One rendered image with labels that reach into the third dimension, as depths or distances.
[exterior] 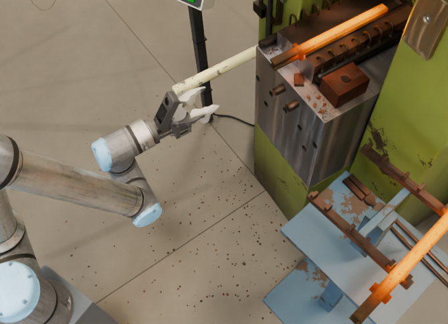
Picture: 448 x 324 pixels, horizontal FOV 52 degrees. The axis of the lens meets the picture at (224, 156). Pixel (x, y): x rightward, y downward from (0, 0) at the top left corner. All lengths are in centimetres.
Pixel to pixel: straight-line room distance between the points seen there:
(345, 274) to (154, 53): 193
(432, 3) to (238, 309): 146
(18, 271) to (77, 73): 174
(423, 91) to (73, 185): 93
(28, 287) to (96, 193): 36
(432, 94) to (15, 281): 122
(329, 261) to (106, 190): 67
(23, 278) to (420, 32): 120
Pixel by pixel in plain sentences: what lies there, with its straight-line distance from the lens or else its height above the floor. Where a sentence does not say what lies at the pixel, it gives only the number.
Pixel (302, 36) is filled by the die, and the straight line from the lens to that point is 156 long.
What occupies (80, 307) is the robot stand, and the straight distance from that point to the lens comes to 161.
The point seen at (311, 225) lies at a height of 76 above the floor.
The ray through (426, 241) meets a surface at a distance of 120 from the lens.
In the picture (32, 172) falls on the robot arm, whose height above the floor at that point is 127.
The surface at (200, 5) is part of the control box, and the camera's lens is 169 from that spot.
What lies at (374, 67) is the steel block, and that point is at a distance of 161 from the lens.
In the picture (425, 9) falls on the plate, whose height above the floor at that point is 131.
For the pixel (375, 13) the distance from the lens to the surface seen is 164.
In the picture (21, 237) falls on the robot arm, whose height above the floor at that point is 86.
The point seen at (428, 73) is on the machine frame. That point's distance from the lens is 133.
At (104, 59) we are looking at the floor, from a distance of 296.
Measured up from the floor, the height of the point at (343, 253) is 76.
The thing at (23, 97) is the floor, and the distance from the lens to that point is 295.
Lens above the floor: 209
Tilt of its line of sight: 59 degrees down
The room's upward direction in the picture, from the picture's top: 5 degrees counter-clockwise
